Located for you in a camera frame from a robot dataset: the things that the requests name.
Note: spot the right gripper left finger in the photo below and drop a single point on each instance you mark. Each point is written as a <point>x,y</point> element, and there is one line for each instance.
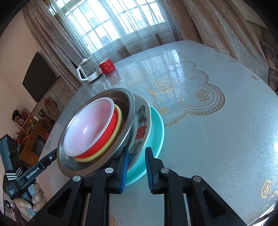
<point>120,165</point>

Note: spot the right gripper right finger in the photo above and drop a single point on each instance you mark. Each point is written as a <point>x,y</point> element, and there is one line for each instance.
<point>156,180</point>

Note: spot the teal round plate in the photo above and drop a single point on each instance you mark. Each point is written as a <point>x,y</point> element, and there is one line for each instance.
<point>155,141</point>

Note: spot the yellow plastic bowl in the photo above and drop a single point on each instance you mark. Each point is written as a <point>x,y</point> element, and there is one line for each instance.
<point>113,134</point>

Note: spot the white floral oval plate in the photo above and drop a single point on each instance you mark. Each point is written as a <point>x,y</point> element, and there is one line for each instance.
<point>140,130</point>

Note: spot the red plastic bowl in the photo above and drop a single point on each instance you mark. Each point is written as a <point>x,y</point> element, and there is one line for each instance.
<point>90,129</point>

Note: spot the large stainless steel bowl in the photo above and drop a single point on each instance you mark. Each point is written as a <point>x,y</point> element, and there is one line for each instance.
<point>125,100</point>

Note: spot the person's left hand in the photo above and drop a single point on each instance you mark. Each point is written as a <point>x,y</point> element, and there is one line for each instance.
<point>38,201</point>

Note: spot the wooden shelf cabinet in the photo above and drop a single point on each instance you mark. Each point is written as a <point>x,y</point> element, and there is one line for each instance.
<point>31,136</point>

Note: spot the lace table mat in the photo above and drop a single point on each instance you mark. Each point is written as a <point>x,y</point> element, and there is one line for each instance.
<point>175,87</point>

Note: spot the red ceramic mug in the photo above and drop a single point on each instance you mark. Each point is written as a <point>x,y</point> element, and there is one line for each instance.
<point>107,66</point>

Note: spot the white glass electric kettle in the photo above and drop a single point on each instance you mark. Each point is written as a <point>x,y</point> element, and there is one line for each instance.
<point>87,70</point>

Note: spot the sheer white curtain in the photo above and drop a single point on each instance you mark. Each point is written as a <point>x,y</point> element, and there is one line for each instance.
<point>116,29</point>

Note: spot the right beige curtain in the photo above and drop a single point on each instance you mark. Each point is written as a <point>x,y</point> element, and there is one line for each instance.
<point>221,25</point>

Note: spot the beige curtain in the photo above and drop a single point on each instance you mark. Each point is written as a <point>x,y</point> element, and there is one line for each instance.
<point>62,53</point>
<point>221,25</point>

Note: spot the left beige curtain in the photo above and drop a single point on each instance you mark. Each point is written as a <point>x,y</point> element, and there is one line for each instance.
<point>62,53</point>

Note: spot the black wall television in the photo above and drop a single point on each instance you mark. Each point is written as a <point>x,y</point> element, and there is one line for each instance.
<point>39,78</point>

